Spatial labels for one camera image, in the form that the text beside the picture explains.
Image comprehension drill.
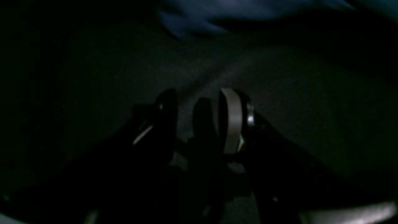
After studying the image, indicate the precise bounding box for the blue grey t-shirt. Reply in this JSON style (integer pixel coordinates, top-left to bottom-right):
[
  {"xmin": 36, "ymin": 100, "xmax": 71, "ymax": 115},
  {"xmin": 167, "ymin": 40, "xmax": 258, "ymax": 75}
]
[{"xmin": 157, "ymin": 0, "xmax": 397, "ymax": 40}]

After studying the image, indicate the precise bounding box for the black table cloth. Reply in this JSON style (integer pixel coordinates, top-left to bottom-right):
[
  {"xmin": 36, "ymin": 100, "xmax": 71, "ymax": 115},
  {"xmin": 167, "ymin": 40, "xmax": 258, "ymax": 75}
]
[{"xmin": 1, "ymin": 0, "xmax": 397, "ymax": 197}]

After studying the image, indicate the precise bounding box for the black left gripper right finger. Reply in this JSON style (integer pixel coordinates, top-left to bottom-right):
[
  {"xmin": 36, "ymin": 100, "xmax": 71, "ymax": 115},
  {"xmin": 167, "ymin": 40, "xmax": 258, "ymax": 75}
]
[{"xmin": 193, "ymin": 88, "xmax": 397, "ymax": 224}]

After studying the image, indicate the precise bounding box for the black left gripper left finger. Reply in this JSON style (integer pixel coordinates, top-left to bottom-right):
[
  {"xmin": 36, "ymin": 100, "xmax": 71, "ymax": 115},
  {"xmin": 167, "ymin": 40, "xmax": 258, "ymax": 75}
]
[{"xmin": 1, "ymin": 88, "xmax": 178, "ymax": 224}]

